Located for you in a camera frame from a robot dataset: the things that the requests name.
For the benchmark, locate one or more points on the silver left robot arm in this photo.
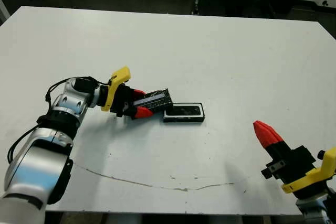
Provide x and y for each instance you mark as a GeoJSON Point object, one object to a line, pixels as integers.
{"type": "Point", "coordinates": [39, 161]}

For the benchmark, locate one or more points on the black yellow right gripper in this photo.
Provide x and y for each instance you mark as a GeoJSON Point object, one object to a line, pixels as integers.
{"type": "Point", "coordinates": [296, 166]}

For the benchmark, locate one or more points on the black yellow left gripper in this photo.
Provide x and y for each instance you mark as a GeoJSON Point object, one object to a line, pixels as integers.
{"type": "Point", "coordinates": [115, 87]}

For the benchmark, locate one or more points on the white desk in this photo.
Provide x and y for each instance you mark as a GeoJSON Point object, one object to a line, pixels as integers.
{"type": "Point", "coordinates": [3, 3]}

